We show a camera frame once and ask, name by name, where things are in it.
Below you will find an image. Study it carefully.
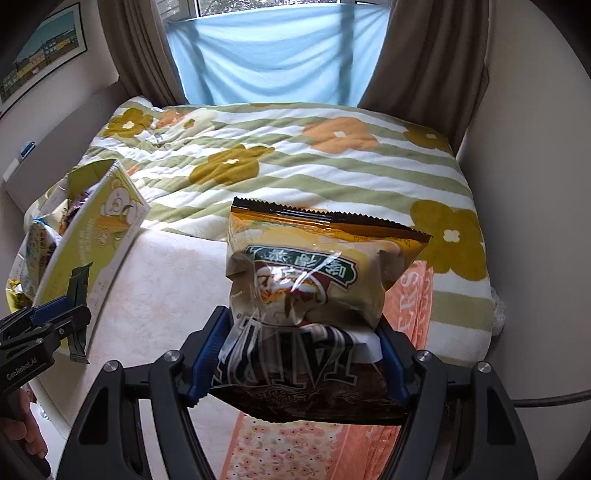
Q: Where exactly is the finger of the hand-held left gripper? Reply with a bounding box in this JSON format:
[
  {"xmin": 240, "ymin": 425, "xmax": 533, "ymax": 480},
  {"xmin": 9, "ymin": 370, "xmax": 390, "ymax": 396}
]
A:
[
  {"xmin": 44, "ymin": 304, "xmax": 93, "ymax": 343},
  {"xmin": 18, "ymin": 295, "xmax": 71, "ymax": 326}
]

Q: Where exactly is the window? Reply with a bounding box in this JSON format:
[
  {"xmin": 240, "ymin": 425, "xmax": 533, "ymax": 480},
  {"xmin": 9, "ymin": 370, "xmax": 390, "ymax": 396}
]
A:
[{"xmin": 159, "ymin": 0, "xmax": 394, "ymax": 20}]

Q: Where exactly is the wall poster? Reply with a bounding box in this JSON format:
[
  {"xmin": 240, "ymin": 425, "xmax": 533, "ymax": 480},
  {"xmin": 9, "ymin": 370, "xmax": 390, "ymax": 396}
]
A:
[{"xmin": 0, "ymin": 1, "xmax": 89, "ymax": 120}]

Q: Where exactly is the person's left hand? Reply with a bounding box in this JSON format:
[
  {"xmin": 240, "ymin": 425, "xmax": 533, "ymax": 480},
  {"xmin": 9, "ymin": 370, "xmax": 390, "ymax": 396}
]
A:
[{"xmin": 0, "ymin": 387, "xmax": 51, "ymax": 468}]

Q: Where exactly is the brown curtain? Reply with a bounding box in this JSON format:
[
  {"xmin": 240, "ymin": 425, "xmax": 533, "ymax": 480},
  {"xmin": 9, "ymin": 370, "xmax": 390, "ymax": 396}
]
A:
[
  {"xmin": 96, "ymin": 0, "xmax": 189, "ymax": 110},
  {"xmin": 358, "ymin": 0, "xmax": 491, "ymax": 149}
]

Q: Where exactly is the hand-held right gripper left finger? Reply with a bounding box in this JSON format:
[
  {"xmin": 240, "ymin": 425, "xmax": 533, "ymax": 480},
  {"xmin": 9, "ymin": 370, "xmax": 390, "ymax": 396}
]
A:
[{"xmin": 55, "ymin": 306, "xmax": 232, "ymax": 480}]

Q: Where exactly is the grey speckled snack packet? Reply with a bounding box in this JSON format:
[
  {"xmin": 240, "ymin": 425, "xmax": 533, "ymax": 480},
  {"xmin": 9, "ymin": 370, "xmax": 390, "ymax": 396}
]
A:
[{"xmin": 24, "ymin": 216, "xmax": 64, "ymax": 297}]

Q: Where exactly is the green and white cardboard box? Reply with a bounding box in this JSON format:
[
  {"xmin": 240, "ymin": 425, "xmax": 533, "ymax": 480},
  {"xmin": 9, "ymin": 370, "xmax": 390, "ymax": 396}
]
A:
[{"xmin": 33, "ymin": 159, "xmax": 151, "ymax": 334}]

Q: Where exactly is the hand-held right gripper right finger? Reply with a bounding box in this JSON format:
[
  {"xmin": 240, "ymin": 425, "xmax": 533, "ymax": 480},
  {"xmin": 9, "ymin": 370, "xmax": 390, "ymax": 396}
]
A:
[{"xmin": 376, "ymin": 322, "xmax": 539, "ymax": 480}]

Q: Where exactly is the dark green snack packet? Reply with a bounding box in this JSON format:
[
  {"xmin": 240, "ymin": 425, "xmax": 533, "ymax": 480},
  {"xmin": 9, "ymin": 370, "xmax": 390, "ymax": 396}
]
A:
[{"xmin": 66, "ymin": 261, "xmax": 94, "ymax": 366}]

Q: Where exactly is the light blue cloth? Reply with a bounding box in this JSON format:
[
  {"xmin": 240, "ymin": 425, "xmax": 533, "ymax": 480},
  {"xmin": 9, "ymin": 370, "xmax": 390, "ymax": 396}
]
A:
[{"xmin": 164, "ymin": 4, "xmax": 392, "ymax": 110}]

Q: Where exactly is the dark purple snack packet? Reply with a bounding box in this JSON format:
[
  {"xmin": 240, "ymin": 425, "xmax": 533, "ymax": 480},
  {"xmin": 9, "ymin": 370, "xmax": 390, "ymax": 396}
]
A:
[{"xmin": 59, "ymin": 191, "xmax": 88, "ymax": 232}]

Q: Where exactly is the brown and yellow snack packet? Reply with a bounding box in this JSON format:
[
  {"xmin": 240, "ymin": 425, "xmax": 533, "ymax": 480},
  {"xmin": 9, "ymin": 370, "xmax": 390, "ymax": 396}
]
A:
[{"xmin": 210, "ymin": 196, "xmax": 433, "ymax": 426}]

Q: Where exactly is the grey cable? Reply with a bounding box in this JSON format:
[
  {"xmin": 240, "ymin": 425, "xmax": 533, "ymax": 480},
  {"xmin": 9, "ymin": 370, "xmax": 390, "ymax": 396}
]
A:
[{"xmin": 510, "ymin": 390, "xmax": 591, "ymax": 409}]

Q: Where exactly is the orange printed towel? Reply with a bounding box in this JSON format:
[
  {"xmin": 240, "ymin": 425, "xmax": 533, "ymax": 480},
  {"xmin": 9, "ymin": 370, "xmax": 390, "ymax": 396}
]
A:
[{"xmin": 221, "ymin": 259, "xmax": 438, "ymax": 480}]

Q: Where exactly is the striped floral blanket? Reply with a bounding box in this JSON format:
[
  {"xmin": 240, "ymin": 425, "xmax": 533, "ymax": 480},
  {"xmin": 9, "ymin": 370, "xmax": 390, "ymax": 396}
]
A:
[{"xmin": 24, "ymin": 95, "xmax": 491, "ymax": 366}]

